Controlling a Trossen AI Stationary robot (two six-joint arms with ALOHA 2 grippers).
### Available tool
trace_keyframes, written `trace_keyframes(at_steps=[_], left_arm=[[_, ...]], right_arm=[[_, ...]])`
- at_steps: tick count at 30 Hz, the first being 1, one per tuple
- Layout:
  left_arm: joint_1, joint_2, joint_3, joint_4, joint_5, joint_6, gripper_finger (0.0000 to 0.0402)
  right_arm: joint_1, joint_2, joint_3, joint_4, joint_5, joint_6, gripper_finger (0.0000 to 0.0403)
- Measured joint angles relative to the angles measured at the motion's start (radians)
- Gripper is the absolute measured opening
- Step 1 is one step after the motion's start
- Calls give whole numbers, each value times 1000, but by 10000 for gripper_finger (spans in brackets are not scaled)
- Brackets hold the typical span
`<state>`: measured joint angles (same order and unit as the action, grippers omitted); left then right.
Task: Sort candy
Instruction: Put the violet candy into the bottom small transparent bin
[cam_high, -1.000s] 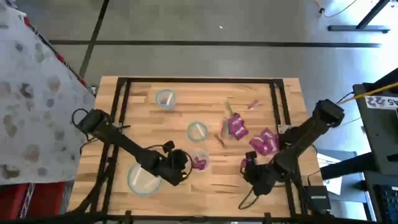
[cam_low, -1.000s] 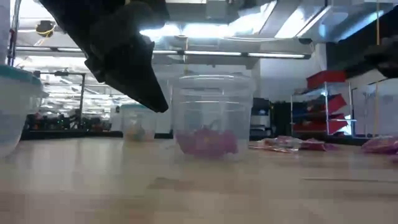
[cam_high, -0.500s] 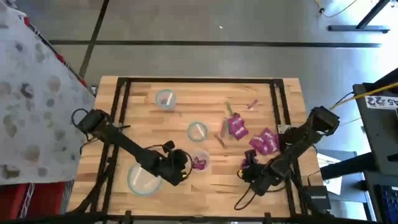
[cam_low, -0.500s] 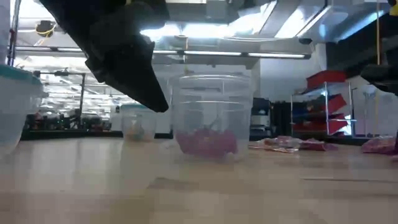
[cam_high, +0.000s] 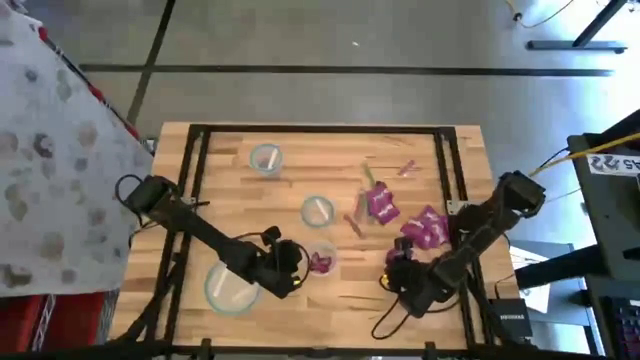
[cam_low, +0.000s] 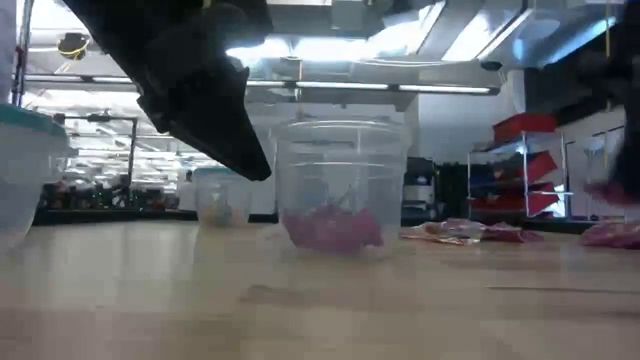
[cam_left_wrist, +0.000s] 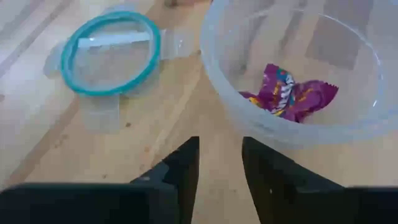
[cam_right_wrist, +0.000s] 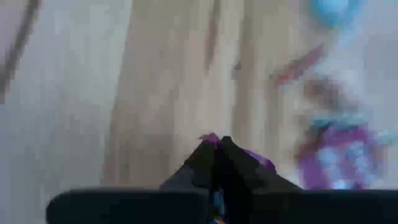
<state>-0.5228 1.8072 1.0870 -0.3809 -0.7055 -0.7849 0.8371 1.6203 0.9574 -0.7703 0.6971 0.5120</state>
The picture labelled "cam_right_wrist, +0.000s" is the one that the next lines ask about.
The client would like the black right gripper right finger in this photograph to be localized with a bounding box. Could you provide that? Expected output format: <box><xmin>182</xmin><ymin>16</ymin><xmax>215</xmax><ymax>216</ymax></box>
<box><xmin>217</xmin><ymin>135</ymin><xmax>303</xmax><ymax>191</ymax></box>

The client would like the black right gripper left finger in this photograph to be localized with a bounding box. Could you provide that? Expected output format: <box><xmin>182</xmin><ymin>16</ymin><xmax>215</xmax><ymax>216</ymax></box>
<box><xmin>159</xmin><ymin>136</ymin><xmax>219</xmax><ymax>190</ymax></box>

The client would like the pink candy stick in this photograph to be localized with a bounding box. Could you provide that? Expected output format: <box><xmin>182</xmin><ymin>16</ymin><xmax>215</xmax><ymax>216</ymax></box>
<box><xmin>270</xmin><ymin>42</ymin><xmax>326</xmax><ymax>87</ymax></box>

